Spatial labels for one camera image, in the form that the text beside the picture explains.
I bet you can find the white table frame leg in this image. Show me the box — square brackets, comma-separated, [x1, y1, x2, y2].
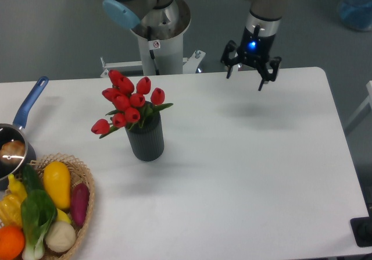
[344, 81, 371, 136]

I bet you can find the yellow squash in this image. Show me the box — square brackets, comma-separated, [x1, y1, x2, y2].
[43, 161, 71, 211]

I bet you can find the blue handled saucepan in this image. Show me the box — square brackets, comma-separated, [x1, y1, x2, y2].
[1, 76, 49, 191]

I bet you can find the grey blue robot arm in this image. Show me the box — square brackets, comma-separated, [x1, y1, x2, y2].
[102, 0, 288, 84]

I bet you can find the blue translucent bin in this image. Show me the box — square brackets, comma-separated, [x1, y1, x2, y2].
[337, 0, 371, 31]

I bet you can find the woven wicker basket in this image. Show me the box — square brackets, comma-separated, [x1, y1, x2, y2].
[30, 153, 95, 259]

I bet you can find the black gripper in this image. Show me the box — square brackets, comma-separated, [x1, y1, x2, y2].
[220, 28, 282, 91]

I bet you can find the beige garlic bulb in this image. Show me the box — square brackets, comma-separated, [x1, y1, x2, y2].
[45, 221, 76, 253]

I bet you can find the yellow bell pepper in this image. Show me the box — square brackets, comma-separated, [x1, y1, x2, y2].
[1, 194, 23, 228]

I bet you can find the purple eggplant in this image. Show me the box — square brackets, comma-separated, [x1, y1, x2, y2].
[70, 183, 90, 227]

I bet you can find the green bok choy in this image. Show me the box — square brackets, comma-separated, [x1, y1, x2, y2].
[21, 190, 57, 259]

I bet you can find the orange fruit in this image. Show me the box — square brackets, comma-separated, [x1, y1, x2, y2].
[1, 226, 25, 259]

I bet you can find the brown bread roll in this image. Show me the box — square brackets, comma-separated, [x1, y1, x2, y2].
[1, 140, 26, 165]

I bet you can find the dark grey ribbed vase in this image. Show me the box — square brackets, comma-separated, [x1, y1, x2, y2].
[126, 113, 164, 162]

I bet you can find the black device at table edge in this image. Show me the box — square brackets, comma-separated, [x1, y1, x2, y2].
[350, 217, 371, 247]

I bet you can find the red tulip bouquet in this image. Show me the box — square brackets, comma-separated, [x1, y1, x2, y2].
[91, 70, 173, 138]

